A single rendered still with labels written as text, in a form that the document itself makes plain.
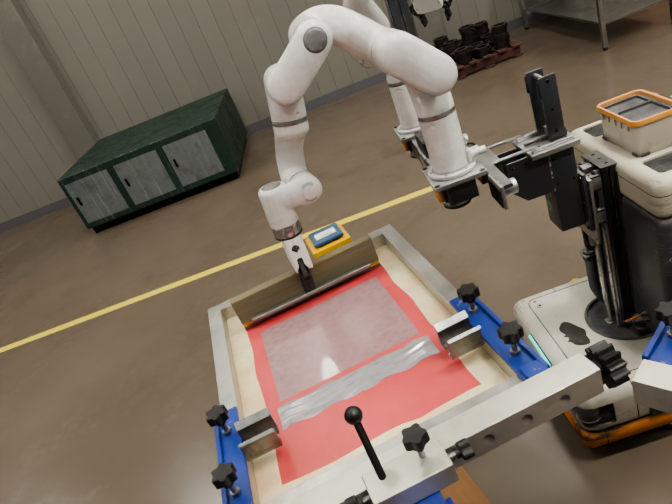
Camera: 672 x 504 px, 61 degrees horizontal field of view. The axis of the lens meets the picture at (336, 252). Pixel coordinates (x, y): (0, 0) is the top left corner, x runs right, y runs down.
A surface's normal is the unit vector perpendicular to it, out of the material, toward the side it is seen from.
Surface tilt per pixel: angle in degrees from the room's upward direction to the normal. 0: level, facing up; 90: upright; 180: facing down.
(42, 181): 90
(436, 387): 0
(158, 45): 90
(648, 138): 92
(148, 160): 90
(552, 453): 0
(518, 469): 0
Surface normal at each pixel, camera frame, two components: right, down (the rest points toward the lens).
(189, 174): 0.09, 0.45
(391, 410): -0.35, -0.82
